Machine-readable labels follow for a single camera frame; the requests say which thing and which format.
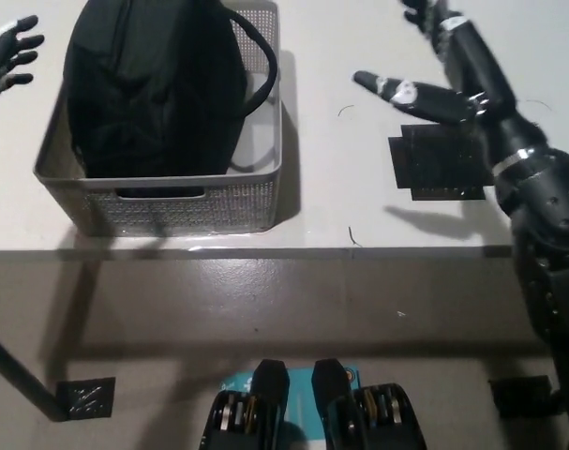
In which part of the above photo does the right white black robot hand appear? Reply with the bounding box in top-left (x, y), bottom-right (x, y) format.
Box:
top-left (352, 0), bottom-right (548, 166)

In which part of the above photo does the dark green lunch bag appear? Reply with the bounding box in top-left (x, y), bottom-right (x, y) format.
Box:
top-left (62, 0), bottom-right (282, 199)

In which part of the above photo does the black tape patch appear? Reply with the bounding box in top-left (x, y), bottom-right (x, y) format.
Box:
top-left (387, 123), bottom-right (497, 203)

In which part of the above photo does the grey perforated plastic basket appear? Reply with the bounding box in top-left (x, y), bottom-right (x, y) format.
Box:
top-left (34, 0), bottom-right (286, 236)

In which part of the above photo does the black metal table leg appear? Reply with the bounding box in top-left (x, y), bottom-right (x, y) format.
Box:
top-left (0, 322), bottom-right (73, 423)

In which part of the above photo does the black floor tape square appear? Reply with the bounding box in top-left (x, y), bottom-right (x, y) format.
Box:
top-left (55, 375), bottom-right (117, 419)

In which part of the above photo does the black teal robot torso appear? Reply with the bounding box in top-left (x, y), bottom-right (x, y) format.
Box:
top-left (199, 358), bottom-right (428, 450)

